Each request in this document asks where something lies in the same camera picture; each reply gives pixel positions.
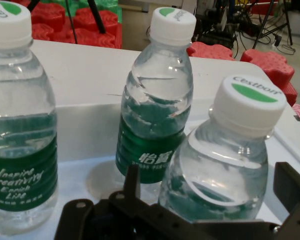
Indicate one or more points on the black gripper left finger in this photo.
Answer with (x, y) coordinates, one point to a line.
(110, 220)

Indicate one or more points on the green label water bottle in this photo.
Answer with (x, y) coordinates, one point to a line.
(152, 140)
(22, 150)
(225, 160)

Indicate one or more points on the white plastic tray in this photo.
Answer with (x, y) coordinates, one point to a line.
(90, 130)

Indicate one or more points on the red foam block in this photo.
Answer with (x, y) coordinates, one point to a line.
(90, 37)
(267, 65)

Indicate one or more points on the black background tripod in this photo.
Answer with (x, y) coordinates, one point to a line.
(262, 30)

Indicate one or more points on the green foam block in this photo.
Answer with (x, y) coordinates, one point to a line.
(75, 4)

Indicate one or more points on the black camera tripod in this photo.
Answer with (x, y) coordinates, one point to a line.
(96, 17)

